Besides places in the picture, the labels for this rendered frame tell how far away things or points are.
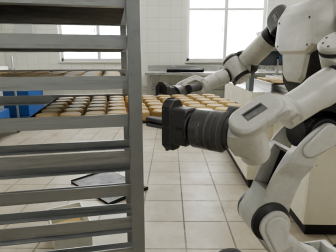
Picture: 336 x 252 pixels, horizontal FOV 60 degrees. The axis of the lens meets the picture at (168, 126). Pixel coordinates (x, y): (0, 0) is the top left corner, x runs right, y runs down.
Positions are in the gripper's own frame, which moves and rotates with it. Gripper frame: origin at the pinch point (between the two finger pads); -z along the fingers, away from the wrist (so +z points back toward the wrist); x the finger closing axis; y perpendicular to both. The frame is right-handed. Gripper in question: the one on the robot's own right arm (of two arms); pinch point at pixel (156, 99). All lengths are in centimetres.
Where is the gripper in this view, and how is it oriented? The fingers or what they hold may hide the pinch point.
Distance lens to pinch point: 112.4
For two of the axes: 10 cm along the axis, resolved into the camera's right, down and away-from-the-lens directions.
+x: 0.0, -9.7, -2.3
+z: 5.6, -1.9, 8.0
